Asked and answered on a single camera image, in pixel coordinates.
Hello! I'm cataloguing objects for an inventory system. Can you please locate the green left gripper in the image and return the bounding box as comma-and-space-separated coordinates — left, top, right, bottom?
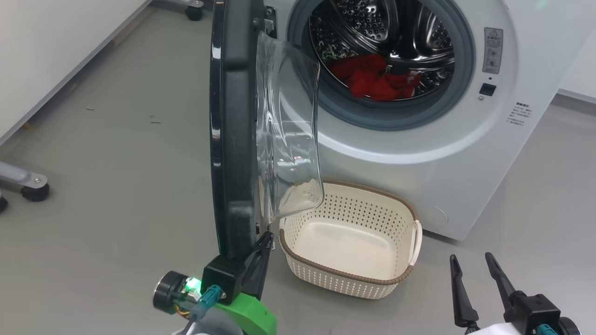
215, 231, 278, 335

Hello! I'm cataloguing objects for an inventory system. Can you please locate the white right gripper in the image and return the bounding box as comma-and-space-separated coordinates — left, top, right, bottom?
449, 252, 527, 335

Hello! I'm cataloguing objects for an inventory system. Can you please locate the black round glass washer door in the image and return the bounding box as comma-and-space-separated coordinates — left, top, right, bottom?
209, 0, 325, 261

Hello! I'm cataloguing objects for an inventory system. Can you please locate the red and white garment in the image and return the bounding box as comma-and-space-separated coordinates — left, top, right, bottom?
328, 53, 422, 102

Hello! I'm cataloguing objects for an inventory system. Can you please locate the cream perforated laundry basket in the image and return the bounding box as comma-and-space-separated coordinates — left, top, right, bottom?
278, 180, 423, 300

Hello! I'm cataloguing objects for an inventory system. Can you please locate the white front-load washing machine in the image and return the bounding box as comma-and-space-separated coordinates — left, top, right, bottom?
263, 0, 596, 242

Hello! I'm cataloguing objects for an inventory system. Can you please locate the white partition panel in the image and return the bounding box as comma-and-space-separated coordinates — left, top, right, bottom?
0, 0, 153, 146
557, 29, 596, 104

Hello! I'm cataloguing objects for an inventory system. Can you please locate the grey warning sticker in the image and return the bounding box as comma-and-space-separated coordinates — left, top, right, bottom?
481, 27, 504, 74

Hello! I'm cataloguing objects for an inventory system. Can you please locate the left teal plug black cable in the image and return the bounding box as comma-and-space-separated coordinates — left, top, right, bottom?
179, 284, 222, 335

